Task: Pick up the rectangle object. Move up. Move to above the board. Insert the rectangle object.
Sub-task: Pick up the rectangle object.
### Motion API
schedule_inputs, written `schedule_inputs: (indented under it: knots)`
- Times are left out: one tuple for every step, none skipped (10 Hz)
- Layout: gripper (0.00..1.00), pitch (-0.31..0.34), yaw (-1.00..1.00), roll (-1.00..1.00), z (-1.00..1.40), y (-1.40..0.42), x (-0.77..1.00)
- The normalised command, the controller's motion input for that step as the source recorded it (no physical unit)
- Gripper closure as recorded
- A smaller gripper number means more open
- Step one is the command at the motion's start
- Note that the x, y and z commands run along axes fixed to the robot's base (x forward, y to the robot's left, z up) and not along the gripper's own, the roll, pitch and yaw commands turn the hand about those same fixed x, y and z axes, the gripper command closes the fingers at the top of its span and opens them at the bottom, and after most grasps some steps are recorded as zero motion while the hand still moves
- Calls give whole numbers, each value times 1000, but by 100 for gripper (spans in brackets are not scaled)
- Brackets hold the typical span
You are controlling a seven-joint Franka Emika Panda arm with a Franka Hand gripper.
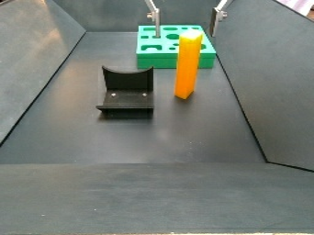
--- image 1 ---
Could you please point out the black curved holder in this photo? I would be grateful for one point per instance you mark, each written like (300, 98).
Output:
(128, 97)

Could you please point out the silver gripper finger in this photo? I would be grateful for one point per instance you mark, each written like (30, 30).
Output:
(219, 14)
(153, 15)

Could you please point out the green shape sorting board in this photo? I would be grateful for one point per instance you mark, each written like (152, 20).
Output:
(157, 51)

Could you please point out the orange rectangular block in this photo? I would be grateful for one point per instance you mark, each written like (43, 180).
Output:
(187, 63)

